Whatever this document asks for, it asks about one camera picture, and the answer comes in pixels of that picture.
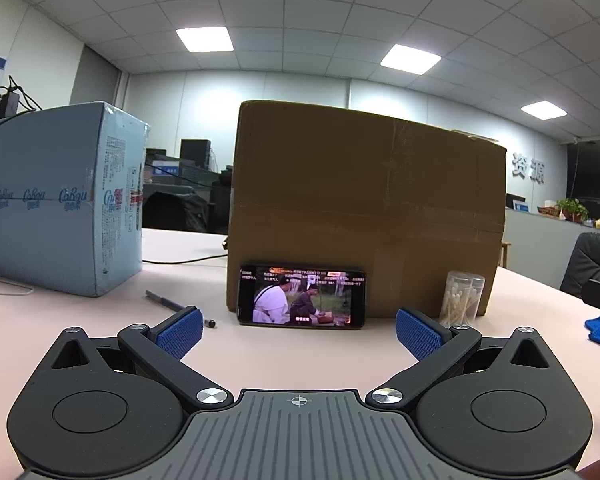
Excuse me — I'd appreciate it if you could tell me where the clear cotton swab jar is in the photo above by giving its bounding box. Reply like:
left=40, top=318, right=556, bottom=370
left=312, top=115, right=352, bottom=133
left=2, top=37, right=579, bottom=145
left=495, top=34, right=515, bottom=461
left=439, top=271, right=486, bottom=327

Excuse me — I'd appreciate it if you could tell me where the black smartphone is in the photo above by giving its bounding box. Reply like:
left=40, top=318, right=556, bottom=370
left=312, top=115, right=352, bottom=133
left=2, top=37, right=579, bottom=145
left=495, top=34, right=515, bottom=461
left=237, top=263, right=367, bottom=330

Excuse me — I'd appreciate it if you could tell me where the light blue printed carton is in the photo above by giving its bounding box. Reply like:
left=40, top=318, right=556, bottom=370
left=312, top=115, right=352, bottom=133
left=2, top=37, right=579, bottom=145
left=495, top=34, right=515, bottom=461
left=0, top=101, right=151, bottom=297

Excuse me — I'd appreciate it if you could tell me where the black power adapter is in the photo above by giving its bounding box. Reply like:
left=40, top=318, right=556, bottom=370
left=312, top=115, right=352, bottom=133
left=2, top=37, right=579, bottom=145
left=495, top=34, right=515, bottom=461
left=0, top=86, right=22, bottom=123

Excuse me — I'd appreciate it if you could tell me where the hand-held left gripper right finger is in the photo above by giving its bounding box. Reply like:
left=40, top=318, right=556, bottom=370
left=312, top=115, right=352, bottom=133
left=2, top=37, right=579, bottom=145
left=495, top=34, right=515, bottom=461
left=366, top=306, right=551, bottom=407

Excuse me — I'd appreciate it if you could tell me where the black cable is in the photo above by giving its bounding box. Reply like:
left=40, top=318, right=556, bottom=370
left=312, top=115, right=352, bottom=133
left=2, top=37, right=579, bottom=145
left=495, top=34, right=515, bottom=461
left=142, top=254, right=229, bottom=265

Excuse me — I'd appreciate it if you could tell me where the grey gel pen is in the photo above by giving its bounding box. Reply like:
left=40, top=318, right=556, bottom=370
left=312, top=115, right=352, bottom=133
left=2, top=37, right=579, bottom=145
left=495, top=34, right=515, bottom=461
left=146, top=290, right=217, bottom=329

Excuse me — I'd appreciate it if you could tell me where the grey wall lettering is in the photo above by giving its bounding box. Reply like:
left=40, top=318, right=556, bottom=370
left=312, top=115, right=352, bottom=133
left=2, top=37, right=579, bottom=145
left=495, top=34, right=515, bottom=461
left=511, top=152, right=546, bottom=184

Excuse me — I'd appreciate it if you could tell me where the black computer monitor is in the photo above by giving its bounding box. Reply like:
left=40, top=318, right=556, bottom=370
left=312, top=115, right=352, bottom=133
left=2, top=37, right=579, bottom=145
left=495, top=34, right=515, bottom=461
left=180, top=139, right=212, bottom=168

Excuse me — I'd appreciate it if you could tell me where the large brown cardboard box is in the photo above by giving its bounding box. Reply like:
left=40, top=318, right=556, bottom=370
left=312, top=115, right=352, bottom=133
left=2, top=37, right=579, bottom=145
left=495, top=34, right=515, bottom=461
left=226, top=100, right=508, bottom=320

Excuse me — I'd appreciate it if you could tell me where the dark office chair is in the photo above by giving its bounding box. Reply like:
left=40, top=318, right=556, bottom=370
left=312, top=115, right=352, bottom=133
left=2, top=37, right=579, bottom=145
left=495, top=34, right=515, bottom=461
left=142, top=192, right=212, bottom=233

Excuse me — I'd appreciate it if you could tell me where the green potted plant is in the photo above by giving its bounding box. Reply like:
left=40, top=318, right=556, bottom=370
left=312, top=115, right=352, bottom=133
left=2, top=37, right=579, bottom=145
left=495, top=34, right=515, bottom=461
left=556, top=198, right=589, bottom=223

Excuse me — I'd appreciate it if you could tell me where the grey reception counter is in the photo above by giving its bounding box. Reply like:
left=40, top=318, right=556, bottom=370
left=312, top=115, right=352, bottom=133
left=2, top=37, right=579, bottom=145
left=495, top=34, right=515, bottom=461
left=504, top=207, right=581, bottom=291

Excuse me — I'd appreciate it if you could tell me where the black leather chair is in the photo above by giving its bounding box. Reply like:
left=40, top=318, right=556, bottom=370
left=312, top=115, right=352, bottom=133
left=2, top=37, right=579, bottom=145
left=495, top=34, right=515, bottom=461
left=560, top=232, right=600, bottom=306

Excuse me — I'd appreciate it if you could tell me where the ceiling light panel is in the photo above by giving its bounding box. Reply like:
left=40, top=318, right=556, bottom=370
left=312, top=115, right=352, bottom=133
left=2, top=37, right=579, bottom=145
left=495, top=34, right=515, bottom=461
left=380, top=44, right=441, bottom=75
left=176, top=26, right=233, bottom=53
left=521, top=101, right=568, bottom=120

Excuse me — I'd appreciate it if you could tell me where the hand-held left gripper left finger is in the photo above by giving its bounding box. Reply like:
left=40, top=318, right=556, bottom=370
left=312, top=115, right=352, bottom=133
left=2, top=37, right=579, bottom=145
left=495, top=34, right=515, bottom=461
left=50, top=306, right=233, bottom=407

